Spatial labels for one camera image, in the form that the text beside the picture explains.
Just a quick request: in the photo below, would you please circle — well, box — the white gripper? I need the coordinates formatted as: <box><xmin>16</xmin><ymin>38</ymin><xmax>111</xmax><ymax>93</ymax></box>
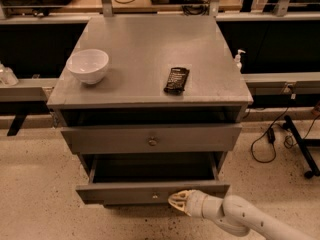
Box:
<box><xmin>168</xmin><ymin>190</ymin><xmax>224</xmax><ymax>222</ymax></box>

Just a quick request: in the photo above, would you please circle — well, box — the grey drawer with knob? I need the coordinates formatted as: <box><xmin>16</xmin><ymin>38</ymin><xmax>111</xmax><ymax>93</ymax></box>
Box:
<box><xmin>76</xmin><ymin>152</ymin><xmax>230</xmax><ymax>206</ymax></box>
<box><xmin>62</xmin><ymin>123</ymin><xmax>242</xmax><ymax>154</ymax></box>

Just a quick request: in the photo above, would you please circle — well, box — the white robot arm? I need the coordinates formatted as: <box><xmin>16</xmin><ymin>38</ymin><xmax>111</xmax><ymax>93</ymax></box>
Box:
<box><xmin>168</xmin><ymin>190</ymin><xmax>317</xmax><ymax>240</ymax></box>

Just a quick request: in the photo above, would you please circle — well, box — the grey top drawer with knob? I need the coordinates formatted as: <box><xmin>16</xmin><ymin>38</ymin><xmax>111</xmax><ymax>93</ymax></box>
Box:
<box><xmin>62</xmin><ymin>123</ymin><xmax>242</xmax><ymax>154</ymax></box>

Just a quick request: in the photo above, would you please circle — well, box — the grey wooden drawer cabinet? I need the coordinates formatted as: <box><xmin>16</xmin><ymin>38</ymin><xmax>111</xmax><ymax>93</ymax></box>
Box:
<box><xmin>48</xmin><ymin>15</ymin><xmax>252</xmax><ymax>170</ymax></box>

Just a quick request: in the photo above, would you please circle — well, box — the black snack bar packet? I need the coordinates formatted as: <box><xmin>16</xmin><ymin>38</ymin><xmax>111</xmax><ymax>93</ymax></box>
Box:
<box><xmin>164</xmin><ymin>67</ymin><xmax>189</xmax><ymax>95</ymax></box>

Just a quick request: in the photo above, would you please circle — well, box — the black stand leg with wheel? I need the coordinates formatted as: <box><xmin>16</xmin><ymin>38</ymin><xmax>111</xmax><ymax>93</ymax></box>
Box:
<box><xmin>283</xmin><ymin>115</ymin><xmax>320</xmax><ymax>179</ymax></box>

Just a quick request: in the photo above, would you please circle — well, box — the white pump dispenser bottle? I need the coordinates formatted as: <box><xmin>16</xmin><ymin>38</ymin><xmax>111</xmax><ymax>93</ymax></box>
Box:
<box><xmin>234</xmin><ymin>49</ymin><xmax>246</xmax><ymax>71</ymax></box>

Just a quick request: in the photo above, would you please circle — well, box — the white ceramic bowl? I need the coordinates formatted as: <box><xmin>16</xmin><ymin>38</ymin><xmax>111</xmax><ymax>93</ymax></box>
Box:
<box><xmin>66</xmin><ymin>49</ymin><xmax>109</xmax><ymax>84</ymax></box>

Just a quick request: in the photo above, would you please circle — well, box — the clear plastic bottle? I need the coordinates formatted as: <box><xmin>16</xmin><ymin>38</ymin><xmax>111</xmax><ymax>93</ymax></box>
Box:
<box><xmin>0</xmin><ymin>63</ymin><xmax>18</xmax><ymax>86</ymax></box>

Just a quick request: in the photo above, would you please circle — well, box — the black floor cable with adapter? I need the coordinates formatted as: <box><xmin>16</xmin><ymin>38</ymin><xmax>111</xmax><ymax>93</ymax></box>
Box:
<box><xmin>250</xmin><ymin>83</ymin><xmax>320</xmax><ymax>164</ymax></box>

